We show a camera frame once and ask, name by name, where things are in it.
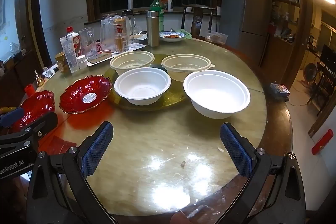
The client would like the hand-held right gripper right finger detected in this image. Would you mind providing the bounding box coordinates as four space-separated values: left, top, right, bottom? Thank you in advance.
220 122 306 224

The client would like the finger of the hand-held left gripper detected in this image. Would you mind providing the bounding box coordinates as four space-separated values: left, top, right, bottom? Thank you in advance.
0 112 59 151
0 107 25 128

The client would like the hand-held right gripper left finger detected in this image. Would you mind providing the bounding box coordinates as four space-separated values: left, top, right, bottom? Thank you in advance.
26 121 124 224

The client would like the red scalloped plate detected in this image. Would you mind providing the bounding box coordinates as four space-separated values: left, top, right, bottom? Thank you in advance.
10 90 55 133

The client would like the red plate with sticker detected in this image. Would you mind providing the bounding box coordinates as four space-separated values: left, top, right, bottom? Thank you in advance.
59 75 113 114

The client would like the large white bowl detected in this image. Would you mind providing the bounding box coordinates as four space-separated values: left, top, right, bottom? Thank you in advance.
183 69 251 119

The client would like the small white bowl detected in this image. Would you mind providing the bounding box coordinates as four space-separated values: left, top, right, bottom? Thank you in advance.
114 67 172 106

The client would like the beige plastic bowl with tab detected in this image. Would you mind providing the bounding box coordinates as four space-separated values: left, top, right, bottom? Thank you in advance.
161 54 216 82

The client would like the dark wooden cabinet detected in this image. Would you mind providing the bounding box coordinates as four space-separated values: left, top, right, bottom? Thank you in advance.
0 48 50 109

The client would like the gold gourd ornament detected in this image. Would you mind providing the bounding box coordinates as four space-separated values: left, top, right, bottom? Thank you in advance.
34 70 45 87

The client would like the gold lidded jar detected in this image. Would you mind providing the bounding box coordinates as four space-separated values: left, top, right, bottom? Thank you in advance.
55 52 69 74

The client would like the white tube carton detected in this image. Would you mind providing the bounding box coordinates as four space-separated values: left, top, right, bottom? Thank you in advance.
60 36 79 73

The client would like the blue box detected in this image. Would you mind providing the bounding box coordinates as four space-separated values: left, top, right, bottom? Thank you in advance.
270 83 291 98

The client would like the gold glitter turntable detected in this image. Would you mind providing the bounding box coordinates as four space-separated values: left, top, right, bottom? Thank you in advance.
104 61 195 111

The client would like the white bottle with red cap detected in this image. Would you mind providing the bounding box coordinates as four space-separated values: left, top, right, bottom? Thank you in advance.
66 27 84 56

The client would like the red flat object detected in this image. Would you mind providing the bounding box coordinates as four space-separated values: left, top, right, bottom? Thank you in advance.
311 129 334 155

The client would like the clear glass pitcher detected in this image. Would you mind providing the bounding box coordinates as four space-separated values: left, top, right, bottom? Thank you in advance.
79 27 97 58

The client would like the floor fan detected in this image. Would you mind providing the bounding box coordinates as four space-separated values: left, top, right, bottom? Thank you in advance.
303 63 318 81

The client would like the clear plastic bag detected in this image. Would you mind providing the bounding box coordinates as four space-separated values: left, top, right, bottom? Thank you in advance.
100 13 132 51

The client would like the amber liquor bottle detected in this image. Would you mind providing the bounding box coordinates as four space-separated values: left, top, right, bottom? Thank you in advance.
113 17 130 53

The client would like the white printed paper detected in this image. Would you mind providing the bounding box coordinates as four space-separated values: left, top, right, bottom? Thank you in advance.
129 42 147 51

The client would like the clear plastic food container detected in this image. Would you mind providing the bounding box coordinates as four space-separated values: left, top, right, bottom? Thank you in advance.
205 30 229 44

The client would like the dark slatted chair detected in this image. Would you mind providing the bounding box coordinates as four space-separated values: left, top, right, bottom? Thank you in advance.
307 61 336 117

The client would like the green cloth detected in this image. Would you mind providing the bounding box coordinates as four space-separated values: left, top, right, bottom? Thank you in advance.
175 28 193 38

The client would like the blue white plate with food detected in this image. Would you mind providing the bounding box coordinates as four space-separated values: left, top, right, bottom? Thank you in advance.
159 31 185 42

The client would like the steel thermos flask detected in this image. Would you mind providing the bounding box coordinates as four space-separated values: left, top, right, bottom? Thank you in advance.
146 10 160 47

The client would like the grey refrigerator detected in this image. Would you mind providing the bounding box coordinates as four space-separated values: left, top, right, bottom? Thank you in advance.
219 0 273 67

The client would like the wooden chair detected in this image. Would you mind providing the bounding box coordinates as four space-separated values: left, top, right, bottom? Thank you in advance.
181 4 218 37

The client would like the dark lidded glass jar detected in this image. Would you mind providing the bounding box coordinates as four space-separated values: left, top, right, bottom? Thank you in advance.
121 10 135 35

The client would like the wooden shelf unit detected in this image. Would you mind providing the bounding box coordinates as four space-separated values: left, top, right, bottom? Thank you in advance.
252 0 302 83

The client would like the green plastic bottle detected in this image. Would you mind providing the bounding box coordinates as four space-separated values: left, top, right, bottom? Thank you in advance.
150 0 165 32

